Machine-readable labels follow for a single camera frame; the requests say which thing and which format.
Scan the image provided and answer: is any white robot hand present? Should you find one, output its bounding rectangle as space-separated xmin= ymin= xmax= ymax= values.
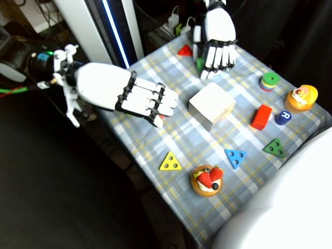
xmin=76 ymin=61 xmax=179 ymax=129
xmin=192 ymin=5 xmax=239 ymax=80

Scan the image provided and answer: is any white paper box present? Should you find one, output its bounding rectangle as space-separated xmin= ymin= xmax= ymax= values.
xmin=188 ymin=81 xmax=237 ymax=131

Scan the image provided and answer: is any blue cylinder with letter R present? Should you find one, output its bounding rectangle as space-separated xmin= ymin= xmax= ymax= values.
xmin=274 ymin=110 xmax=293 ymax=126

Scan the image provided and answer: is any white charger plug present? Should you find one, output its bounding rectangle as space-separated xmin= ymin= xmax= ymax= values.
xmin=181 ymin=17 xmax=196 ymax=34
xmin=168 ymin=5 xmax=181 ymax=30

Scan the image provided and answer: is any red triangle block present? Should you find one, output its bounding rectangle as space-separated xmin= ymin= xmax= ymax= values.
xmin=177 ymin=44 xmax=194 ymax=57

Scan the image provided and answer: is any white power strip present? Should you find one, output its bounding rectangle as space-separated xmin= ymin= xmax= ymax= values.
xmin=160 ymin=22 xmax=182 ymax=37

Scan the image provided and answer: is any white column with blue stripe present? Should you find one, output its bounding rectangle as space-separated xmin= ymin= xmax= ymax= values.
xmin=53 ymin=0 xmax=145 ymax=68

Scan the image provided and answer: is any blue plaid table cloth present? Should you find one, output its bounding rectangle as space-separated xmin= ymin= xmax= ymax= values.
xmin=96 ymin=25 xmax=332 ymax=249

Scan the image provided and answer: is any red rectangular block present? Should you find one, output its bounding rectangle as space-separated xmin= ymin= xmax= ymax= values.
xmin=250 ymin=104 xmax=273 ymax=131

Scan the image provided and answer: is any yellow triangle block with holes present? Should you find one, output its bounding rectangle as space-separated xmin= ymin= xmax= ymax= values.
xmin=159 ymin=151 xmax=183 ymax=171

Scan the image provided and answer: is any yellow toy cupcake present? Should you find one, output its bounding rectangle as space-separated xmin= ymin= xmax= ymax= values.
xmin=284 ymin=84 xmax=319 ymax=114

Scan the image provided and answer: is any blue triangle block with holes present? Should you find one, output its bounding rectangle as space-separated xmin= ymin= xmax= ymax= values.
xmin=224 ymin=149 xmax=247 ymax=170

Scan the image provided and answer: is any green triangle block with holes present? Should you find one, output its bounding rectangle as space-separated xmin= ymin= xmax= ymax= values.
xmin=262 ymin=138 xmax=286 ymax=159

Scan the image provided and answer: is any strawberry toy cupcake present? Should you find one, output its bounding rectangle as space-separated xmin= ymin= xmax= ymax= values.
xmin=191 ymin=165 xmax=224 ymax=198

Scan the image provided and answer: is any large white rounded shell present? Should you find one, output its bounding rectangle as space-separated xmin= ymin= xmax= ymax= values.
xmin=211 ymin=127 xmax=332 ymax=249

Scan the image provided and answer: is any stacked rainbow ring toy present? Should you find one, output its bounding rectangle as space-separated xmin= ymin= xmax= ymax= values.
xmin=259 ymin=72 xmax=280 ymax=92

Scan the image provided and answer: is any red and green cable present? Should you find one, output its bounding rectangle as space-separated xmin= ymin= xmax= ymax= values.
xmin=0 ymin=84 xmax=39 ymax=99

